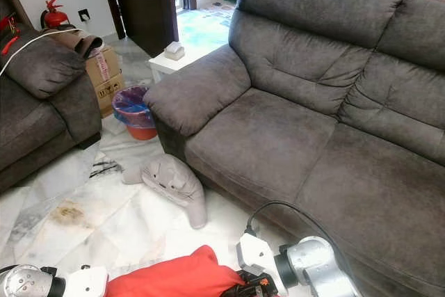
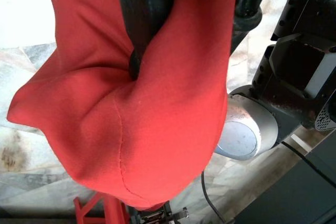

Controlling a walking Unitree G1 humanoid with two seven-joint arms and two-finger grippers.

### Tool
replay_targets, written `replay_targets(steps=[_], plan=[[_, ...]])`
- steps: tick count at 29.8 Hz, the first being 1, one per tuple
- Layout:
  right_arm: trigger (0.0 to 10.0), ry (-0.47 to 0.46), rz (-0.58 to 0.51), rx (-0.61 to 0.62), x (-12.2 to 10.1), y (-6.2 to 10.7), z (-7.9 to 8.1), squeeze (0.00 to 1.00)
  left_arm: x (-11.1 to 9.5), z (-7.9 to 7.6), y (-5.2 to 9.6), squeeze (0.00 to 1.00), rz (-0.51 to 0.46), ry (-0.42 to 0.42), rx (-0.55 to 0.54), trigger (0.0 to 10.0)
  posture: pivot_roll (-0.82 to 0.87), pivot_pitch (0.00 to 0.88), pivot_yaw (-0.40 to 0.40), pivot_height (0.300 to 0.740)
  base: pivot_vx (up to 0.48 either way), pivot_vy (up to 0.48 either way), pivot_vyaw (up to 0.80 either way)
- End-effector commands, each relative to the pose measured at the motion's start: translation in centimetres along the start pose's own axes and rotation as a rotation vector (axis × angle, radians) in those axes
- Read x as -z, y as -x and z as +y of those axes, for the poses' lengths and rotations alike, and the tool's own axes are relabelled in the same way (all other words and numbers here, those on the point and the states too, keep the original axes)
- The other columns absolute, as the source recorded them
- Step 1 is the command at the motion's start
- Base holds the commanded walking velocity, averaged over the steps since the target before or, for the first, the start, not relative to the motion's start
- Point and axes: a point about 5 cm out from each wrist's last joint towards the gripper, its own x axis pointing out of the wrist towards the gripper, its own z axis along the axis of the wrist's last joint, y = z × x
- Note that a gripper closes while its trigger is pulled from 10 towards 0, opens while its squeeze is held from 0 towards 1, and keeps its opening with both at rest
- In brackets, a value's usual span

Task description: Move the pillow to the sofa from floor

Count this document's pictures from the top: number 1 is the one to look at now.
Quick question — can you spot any red pillow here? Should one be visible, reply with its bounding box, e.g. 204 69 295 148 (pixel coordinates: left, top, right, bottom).
104 245 248 297

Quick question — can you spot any large grey fabric sofa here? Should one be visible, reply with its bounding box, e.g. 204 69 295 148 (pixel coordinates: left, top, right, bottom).
143 0 445 297

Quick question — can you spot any red bin with purple liner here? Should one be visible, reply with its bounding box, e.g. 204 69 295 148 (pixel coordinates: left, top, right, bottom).
111 86 159 141

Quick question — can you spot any white side table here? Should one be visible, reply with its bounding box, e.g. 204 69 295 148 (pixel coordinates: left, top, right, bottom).
148 45 223 83

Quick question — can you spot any cardboard box with black symbols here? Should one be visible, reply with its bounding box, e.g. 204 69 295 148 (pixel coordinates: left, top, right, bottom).
96 74 124 117

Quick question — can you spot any white tissue box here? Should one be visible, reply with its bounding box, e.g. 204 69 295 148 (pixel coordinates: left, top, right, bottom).
163 41 186 61

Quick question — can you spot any cardboard box with pink label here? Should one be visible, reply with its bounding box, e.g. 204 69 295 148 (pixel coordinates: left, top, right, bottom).
85 45 122 89

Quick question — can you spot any dark wooden door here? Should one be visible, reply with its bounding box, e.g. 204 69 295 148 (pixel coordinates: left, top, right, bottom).
97 0 179 58

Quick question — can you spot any brown folded fabric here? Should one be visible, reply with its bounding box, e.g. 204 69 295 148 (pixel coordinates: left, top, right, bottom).
45 26 105 59

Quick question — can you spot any red fire extinguisher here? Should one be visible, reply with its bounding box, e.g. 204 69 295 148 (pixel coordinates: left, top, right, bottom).
40 0 69 30

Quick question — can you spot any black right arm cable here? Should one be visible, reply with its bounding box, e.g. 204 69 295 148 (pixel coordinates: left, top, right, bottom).
245 201 355 270

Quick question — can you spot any white cable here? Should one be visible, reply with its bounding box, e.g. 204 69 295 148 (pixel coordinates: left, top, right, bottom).
0 28 77 75

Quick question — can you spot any red strap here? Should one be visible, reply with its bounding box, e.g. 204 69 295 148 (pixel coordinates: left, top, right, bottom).
0 13 20 54

